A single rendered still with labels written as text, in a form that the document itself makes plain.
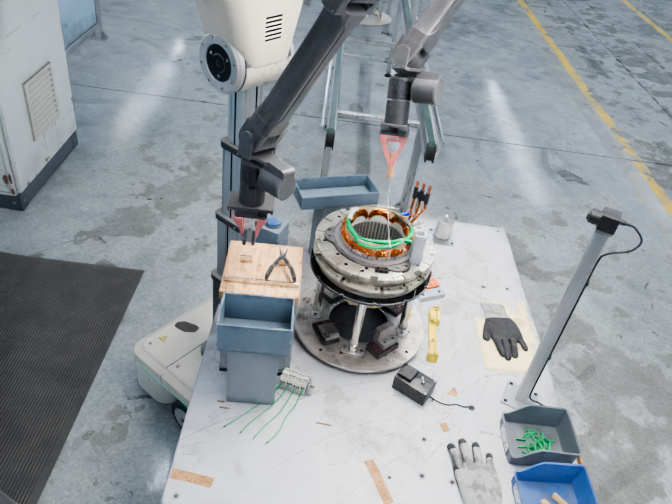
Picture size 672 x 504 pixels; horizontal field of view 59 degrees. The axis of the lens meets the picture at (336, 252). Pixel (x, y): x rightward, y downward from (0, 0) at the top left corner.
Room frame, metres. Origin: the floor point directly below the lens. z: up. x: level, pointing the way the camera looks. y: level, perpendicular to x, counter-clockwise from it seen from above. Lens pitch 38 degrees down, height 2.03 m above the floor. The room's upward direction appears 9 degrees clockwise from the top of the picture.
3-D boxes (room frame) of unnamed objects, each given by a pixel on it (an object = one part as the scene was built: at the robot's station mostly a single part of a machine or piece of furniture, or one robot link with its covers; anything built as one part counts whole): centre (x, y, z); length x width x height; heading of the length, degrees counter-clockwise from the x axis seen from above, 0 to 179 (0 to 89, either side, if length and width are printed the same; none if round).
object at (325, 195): (1.58, 0.03, 0.92); 0.25 x 0.11 x 0.28; 114
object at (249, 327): (0.98, 0.16, 0.92); 0.17 x 0.11 x 0.28; 96
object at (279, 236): (1.37, 0.19, 0.91); 0.07 x 0.07 x 0.25; 73
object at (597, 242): (1.10, -0.56, 1.07); 0.03 x 0.03 x 0.57; 68
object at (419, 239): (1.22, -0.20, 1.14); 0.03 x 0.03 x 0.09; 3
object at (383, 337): (1.19, -0.18, 0.85); 0.06 x 0.04 x 0.05; 135
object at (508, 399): (1.10, -0.56, 0.78); 0.09 x 0.09 x 0.01; 68
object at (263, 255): (1.14, 0.17, 1.05); 0.20 x 0.19 x 0.02; 6
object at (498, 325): (1.35, -0.54, 0.79); 0.24 x 0.13 x 0.02; 3
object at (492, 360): (1.35, -0.55, 0.78); 0.31 x 0.19 x 0.01; 3
